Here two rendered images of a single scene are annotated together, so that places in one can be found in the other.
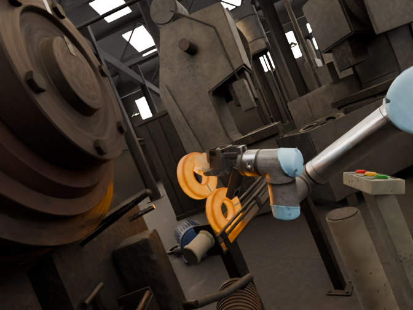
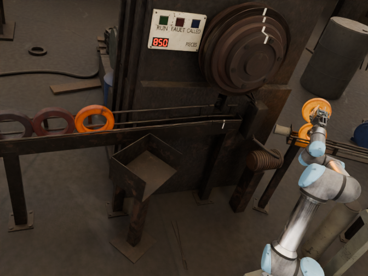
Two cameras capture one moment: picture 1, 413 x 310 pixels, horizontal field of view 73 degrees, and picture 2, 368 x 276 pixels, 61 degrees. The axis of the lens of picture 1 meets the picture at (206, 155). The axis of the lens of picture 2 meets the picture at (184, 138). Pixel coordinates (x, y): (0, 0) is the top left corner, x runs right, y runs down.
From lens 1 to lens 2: 1.31 m
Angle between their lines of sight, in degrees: 62
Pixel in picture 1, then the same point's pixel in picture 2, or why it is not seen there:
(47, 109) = (231, 76)
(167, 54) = not seen: outside the picture
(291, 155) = (314, 147)
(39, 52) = (246, 57)
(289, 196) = (304, 156)
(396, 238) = (353, 240)
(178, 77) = not seen: outside the picture
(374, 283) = (322, 230)
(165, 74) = not seen: outside the picture
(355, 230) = (340, 211)
